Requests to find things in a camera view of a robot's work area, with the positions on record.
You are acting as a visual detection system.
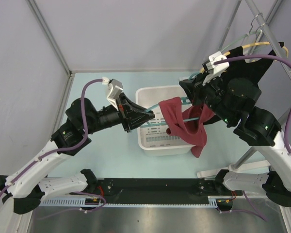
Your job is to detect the yellow plastic hanger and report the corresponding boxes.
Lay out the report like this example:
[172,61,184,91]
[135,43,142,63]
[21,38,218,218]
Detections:
[200,41,289,73]

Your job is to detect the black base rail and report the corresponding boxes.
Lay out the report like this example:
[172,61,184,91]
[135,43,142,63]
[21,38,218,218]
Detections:
[84,178,233,199]

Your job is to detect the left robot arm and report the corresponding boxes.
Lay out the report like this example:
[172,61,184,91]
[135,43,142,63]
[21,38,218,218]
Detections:
[0,93,155,215]

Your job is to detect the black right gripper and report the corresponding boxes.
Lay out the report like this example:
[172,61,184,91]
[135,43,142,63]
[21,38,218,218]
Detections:
[179,70,235,125]

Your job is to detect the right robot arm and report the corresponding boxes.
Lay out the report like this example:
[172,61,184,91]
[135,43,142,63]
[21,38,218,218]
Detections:
[179,74,291,207]

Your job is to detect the teal plastic hanger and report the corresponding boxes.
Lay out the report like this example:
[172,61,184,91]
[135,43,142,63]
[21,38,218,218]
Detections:
[140,72,201,128]

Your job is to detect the pale green plastic hanger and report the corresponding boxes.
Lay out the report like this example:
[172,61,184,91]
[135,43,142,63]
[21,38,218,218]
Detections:
[219,29,262,52]

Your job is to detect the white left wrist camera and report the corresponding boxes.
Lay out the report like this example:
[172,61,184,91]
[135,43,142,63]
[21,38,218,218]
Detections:
[102,77,123,109]

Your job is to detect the metal clothes rack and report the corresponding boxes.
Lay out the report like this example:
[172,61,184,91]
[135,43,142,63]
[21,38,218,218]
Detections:
[197,0,291,178]

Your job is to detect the red tank top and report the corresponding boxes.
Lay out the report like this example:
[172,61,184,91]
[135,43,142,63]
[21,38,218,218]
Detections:
[166,104,214,158]

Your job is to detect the white plastic basket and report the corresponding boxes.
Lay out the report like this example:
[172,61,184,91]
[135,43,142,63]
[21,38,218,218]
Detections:
[135,85,193,156]

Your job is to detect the black tank top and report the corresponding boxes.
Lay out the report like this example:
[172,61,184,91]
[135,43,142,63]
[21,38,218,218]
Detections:
[203,46,273,125]

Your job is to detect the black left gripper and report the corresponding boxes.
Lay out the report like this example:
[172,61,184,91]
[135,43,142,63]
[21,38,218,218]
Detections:
[83,92,155,134]

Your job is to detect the white cable duct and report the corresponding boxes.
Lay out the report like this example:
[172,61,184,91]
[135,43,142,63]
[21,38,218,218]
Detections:
[40,196,232,209]

